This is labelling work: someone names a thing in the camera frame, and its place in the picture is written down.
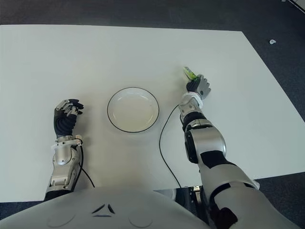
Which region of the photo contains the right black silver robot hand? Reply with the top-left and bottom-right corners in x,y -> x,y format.
185,74 -> 212,98

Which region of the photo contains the black machinery under table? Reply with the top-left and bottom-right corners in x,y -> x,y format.
176,186 -> 208,222

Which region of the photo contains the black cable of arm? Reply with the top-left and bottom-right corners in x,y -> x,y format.
76,144 -> 95,188
159,104 -> 182,188

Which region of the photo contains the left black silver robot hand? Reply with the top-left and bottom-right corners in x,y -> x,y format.
53,98 -> 84,138

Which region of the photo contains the grey robot torso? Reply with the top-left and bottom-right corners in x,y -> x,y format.
0,186 -> 208,229

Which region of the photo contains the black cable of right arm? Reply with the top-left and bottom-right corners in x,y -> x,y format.
159,104 -> 182,188

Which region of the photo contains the white plate with black rim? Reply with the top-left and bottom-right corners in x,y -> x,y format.
107,87 -> 160,134

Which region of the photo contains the white furniture edge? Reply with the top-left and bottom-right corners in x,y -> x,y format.
281,0 -> 305,10

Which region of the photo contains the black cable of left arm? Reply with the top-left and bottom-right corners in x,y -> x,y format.
76,144 -> 95,188

